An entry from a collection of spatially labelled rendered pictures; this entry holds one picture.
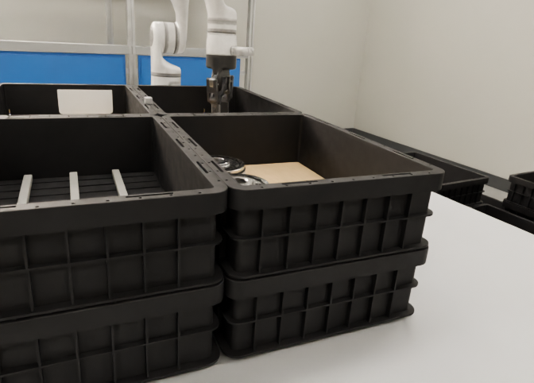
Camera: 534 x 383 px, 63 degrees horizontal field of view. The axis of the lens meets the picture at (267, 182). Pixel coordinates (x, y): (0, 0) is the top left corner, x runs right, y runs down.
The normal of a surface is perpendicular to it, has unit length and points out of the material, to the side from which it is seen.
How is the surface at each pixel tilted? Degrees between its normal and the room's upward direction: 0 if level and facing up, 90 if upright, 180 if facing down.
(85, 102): 90
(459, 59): 90
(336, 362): 0
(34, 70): 90
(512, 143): 90
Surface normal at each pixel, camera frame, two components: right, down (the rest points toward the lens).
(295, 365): 0.07, -0.94
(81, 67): 0.49, 0.32
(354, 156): -0.91, 0.07
